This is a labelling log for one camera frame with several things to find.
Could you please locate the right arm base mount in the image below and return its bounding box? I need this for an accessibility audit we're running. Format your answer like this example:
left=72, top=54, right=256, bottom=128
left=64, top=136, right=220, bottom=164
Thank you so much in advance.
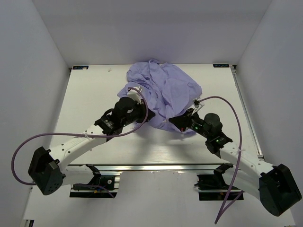
left=194, top=164, right=234, bottom=201

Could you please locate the lilac zip jacket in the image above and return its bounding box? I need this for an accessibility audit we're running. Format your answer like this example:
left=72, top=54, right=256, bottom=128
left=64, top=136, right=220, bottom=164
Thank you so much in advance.
left=117, top=59, right=202, bottom=133

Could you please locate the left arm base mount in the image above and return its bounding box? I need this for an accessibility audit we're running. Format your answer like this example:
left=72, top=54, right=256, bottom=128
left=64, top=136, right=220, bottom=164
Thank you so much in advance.
left=70, top=164, right=120, bottom=199

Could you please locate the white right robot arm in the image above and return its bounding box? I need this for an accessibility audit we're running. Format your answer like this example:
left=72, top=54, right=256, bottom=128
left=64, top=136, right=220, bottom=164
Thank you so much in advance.
left=169, top=113, right=302, bottom=217

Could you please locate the aluminium table front rail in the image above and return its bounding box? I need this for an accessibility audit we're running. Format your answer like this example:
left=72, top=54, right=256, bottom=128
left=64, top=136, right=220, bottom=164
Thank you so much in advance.
left=44, top=162, right=268, bottom=172

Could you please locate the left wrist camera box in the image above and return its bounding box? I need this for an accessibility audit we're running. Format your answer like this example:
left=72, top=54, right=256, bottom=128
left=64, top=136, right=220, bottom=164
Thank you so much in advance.
left=111, top=90, right=144, bottom=124

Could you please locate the dark left corner label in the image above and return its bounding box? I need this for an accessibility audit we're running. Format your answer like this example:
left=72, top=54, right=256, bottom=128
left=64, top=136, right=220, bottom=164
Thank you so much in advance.
left=72, top=65, right=89, bottom=70

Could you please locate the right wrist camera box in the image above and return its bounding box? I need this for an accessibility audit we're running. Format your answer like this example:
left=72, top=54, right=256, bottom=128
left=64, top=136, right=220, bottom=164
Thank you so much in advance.
left=191, top=99, right=223, bottom=138

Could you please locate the white front cover board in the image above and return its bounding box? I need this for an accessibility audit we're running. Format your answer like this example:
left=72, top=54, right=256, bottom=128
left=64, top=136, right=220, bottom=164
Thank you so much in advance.
left=24, top=172, right=295, bottom=227

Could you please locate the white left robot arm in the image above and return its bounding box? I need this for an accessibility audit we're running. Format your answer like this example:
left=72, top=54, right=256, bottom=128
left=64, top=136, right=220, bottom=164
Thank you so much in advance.
left=28, top=105, right=155, bottom=195

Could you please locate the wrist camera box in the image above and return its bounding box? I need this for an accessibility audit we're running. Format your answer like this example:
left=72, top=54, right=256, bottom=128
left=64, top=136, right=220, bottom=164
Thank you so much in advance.
left=111, top=90, right=144, bottom=124
left=191, top=99, right=223, bottom=138

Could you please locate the dark table corner label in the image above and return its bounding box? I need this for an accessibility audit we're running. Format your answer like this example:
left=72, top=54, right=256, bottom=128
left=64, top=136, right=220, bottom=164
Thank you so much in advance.
left=213, top=63, right=230, bottom=68

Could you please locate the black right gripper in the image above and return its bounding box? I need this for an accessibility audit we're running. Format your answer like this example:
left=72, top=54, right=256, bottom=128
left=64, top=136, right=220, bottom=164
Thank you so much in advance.
left=169, top=108, right=211, bottom=139

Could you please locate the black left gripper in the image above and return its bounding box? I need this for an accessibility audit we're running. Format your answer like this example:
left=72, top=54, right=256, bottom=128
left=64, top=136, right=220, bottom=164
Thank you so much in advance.
left=121, top=99, right=155, bottom=127

